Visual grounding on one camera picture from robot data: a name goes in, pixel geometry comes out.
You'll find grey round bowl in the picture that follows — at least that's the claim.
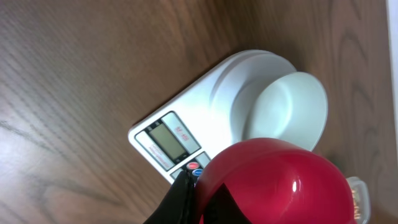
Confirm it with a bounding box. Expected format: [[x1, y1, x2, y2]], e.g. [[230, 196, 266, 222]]
[[230, 72, 328, 151]]

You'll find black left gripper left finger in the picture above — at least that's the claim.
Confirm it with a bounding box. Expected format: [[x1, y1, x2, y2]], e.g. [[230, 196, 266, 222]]
[[144, 171, 195, 224]]

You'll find clear plastic bean container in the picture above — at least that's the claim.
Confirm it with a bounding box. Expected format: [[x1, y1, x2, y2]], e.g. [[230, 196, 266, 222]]
[[346, 177, 371, 224]]

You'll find white digital kitchen scale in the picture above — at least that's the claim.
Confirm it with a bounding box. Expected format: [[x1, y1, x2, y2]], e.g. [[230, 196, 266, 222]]
[[128, 50, 296, 183]]

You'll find red plastic measuring scoop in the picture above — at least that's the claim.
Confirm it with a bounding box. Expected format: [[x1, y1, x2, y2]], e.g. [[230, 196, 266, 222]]
[[193, 138, 355, 223]]

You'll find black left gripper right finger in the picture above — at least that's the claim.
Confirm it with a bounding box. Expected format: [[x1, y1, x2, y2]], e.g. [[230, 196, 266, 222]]
[[203, 184, 251, 224]]

